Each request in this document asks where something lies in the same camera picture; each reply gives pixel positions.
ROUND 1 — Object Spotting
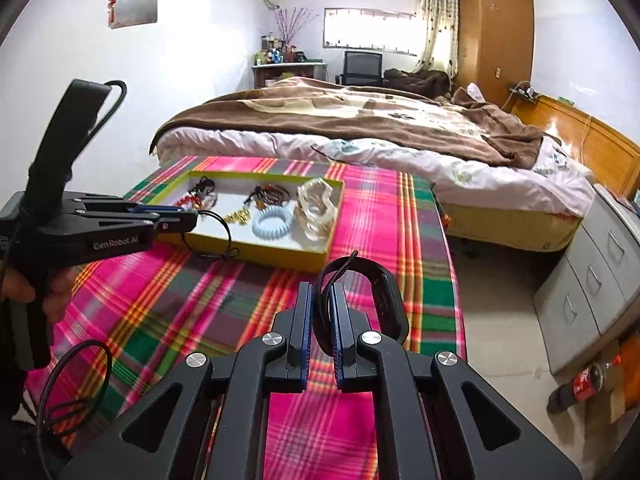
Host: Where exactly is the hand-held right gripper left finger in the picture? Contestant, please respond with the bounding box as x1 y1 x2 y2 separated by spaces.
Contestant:
60 280 315 480

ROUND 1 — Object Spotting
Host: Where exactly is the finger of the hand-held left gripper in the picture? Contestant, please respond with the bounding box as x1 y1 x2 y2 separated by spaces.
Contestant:
82 209 199 234
65 196 162 217

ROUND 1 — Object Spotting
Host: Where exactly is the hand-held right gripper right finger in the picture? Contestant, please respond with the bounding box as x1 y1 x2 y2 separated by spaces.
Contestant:
330 282 583 480

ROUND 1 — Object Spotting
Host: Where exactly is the red and gold bead bracelet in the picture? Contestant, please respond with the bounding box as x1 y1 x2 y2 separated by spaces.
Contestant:
175 192 218 211

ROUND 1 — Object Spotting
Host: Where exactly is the black cord necklace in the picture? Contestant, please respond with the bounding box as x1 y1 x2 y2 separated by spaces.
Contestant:
182 210 236 258

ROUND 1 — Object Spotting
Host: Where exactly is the yellow-green cardboard box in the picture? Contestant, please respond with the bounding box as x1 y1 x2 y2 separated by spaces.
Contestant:
147 170 346 273

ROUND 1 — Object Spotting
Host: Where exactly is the black wristband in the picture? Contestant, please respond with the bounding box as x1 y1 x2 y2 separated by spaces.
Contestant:
317 255 408 356

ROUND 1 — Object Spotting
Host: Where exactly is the pale blue spiral hair tie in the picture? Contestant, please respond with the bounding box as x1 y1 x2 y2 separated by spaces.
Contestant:
251 206 293 241

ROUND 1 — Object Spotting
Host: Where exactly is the dark bead necklace orange stone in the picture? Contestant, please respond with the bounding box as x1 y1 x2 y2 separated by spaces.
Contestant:
245 184 292 211

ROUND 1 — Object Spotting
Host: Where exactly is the person's left hand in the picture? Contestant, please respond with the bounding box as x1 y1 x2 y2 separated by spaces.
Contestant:
0 265 81 322

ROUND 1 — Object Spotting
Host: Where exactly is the pink plaid tablecloth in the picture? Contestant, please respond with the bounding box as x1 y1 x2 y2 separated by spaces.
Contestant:
25 155 468 480

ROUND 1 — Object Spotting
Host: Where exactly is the brown blanket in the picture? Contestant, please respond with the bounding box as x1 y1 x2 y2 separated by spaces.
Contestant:
152 76 558 170

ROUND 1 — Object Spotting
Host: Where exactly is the small desk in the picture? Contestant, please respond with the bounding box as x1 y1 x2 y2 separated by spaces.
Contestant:
251 60 328 88

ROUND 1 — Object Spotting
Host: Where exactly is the cluster of bottles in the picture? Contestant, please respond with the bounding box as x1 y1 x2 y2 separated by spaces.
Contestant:
255 34 311 65

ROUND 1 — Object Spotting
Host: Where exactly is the wooden bed with headboard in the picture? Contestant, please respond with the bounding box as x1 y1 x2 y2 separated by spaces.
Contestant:
152 76 640 253

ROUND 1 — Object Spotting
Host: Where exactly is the white floral quilt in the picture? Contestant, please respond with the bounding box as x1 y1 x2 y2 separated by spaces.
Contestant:
155 127 596 218

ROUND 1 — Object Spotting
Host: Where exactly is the vase of dry branches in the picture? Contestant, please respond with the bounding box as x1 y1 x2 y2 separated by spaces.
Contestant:
274 6 318 56

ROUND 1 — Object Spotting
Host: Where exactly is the black office chair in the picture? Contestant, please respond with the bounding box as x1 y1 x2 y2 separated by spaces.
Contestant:
335 51 386 87

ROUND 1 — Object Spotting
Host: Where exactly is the cola bottle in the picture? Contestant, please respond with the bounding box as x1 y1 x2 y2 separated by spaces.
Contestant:
546 355 623 415

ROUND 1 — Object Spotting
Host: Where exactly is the grey drawer cabinet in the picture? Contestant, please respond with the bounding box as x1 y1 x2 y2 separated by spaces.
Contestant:
532 182 640 376

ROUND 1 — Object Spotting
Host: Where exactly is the window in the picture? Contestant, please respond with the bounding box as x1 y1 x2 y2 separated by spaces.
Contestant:
322 7 426 56

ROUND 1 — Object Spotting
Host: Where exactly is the dark cloth pile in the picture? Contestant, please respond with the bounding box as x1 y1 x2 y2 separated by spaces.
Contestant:
384 67 453 98

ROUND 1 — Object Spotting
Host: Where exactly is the white floral pillow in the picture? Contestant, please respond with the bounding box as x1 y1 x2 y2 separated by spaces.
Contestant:
532 137 591 178

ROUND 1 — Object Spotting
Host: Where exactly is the power strip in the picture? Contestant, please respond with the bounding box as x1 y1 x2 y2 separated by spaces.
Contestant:
507 82 541 101

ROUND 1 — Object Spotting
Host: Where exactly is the patterned curtain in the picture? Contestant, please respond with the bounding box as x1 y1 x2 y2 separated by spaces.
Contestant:
415 0 460 73

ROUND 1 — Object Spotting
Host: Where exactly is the wooden wardrobe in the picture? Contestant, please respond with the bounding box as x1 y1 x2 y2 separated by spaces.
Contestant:
457 0 536 108

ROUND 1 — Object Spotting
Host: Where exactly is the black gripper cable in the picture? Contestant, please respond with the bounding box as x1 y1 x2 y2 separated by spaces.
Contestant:
0 80 128 480

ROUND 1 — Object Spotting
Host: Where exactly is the clear crystal bracelet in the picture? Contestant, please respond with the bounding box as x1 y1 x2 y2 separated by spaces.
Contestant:
295 177 335 242

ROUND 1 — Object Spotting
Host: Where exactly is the silver wall poster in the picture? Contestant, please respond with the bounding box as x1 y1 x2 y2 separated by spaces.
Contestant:
111 0 159 29

